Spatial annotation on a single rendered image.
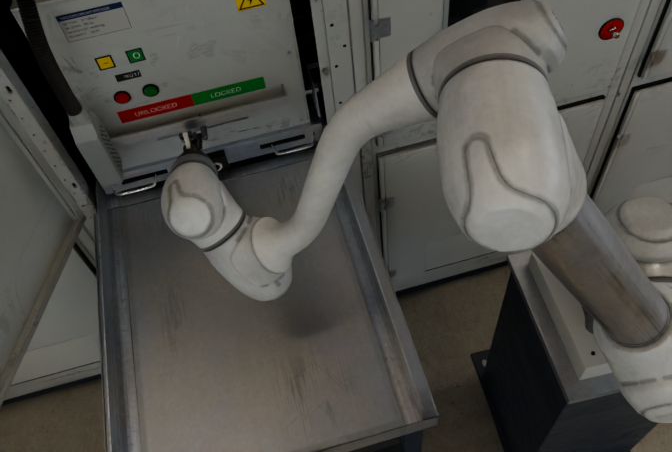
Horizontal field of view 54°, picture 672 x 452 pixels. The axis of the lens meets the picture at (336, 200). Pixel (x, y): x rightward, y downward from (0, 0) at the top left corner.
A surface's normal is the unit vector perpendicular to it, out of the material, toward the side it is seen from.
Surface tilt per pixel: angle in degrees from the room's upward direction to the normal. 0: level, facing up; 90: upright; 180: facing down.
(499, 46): 2
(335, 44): 90
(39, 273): 90
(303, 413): 0
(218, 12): 90
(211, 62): 90
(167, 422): 0
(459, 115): 44
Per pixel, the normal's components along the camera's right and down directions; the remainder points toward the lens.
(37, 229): 0.98, 0.08
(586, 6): 0.25, 0.77
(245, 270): -0.13, 0.55
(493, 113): -0.31, -0.54
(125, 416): -0.08, -0.58
